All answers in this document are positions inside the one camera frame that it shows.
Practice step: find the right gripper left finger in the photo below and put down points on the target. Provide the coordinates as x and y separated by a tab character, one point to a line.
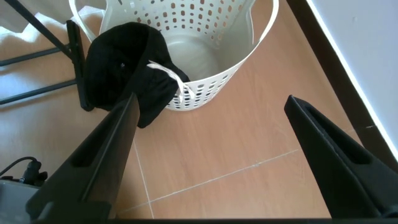
93	168

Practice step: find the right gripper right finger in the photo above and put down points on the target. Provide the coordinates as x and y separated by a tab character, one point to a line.
339	174

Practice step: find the black shorts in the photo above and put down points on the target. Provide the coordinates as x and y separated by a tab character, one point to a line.
118	56

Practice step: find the black clothes rack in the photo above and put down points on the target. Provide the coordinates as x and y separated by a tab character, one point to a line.
79	62

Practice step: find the white laundry basket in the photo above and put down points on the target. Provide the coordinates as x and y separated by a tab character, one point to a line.
199	53

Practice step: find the beige curtain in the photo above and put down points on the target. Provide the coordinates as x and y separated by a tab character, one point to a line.
53	9

